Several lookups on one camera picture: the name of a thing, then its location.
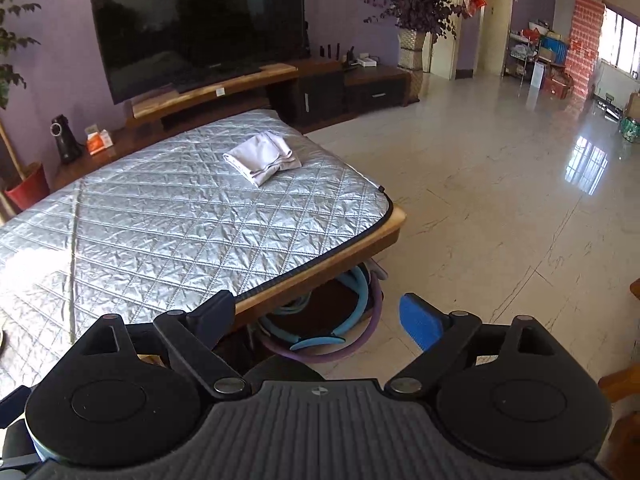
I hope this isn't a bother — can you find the black flat television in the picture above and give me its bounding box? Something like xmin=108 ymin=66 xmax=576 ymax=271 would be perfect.
xmin=91 ymin=0 xmax=305 ymax=103

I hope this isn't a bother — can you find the white garment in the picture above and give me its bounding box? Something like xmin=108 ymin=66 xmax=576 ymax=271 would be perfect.
xmin=222 ymin=132 xmax=302 ymax=188

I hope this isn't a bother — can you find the black table device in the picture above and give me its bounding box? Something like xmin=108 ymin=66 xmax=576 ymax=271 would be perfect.
xmin=50 ymin=115 xmax=82 ymax=165

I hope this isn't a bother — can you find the wooden tv cabinet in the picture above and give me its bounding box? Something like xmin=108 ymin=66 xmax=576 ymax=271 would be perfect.
xmin=51 ymin=58 xmax=416 ymax=191

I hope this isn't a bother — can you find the orange tissue pack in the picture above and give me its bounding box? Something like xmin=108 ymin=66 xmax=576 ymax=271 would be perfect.
xmin=85 ymin=125 xmax=113 ymax=155

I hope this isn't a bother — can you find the green potted tree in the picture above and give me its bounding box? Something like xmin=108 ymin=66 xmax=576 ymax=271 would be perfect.
xmin=0 ymin=0 xmax=42 ymax=181

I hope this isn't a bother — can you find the silver quilted bed cover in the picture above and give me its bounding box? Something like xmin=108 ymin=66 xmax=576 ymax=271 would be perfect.
xmin=1 ymin=110 xmax=393 ymax=393

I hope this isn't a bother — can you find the red brick patterned pillar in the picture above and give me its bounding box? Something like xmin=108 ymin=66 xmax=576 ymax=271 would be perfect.
xmin=565 ymin=0 xmax=605 ymax=100

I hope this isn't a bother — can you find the cluttered storage shelf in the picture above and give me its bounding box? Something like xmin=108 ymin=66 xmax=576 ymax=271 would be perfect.
xmin=501 ymin=20 xmax=574 ymax=100

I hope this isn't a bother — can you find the woven plant basket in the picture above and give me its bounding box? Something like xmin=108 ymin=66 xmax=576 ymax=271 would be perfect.
xmin=398 ymin=28 xmax=433 ymax=73

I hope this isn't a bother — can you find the wooden bed frame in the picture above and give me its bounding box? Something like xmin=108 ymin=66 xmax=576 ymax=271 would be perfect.
xmin=233 ymin=204 xmax=407 ymax=328

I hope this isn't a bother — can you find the red plant pot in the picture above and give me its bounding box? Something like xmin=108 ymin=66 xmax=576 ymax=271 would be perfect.
xmin=6 ymin=162 xmax=50 ymax=210

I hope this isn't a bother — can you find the blue pilates ring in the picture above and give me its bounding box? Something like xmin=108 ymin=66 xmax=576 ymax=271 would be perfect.
xmin=257 ymin=264 xmax=371 ymax=352

